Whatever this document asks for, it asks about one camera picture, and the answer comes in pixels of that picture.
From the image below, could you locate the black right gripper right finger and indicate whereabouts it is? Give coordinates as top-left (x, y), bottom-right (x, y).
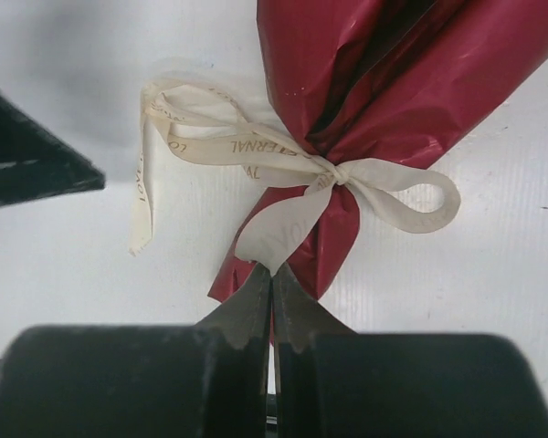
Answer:
top-left (272, 266), bottom-right (548, 437)

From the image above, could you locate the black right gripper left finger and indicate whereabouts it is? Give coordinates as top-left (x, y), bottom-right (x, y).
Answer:
top-left (0, 266), bottom-right (271, 437)

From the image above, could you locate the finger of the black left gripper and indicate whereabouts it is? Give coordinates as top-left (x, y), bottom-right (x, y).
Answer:
top-left (0, 93), bottom-right (106, 207)

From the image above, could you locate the cream printed ribbon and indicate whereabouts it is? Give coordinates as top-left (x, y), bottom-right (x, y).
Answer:
top-left (129, 78), bottom-right (461, 274)

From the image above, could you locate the dark red wrapping paper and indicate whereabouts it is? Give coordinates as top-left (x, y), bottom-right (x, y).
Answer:
top-left (208, 0), bottom-right (548, 303)

